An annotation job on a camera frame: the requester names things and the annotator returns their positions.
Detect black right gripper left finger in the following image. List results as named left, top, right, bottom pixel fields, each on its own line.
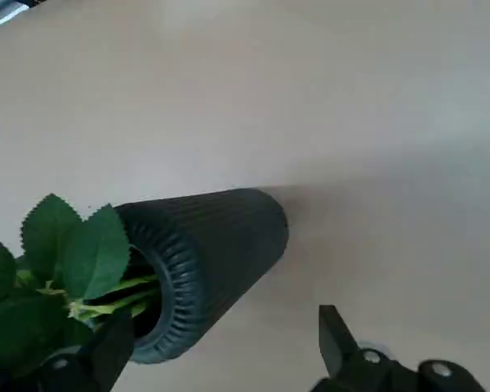
left=36, top=310, right=135, bottom=392

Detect black ribbed vase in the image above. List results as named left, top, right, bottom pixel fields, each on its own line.
left=113, top=187, right=291, bottom=366

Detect red rose bouquet green stems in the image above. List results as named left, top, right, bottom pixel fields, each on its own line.
left=0, top=193, right=161, bottom=379

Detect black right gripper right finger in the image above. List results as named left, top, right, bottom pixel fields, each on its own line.
left=310, top=304, right=487, bottom=392

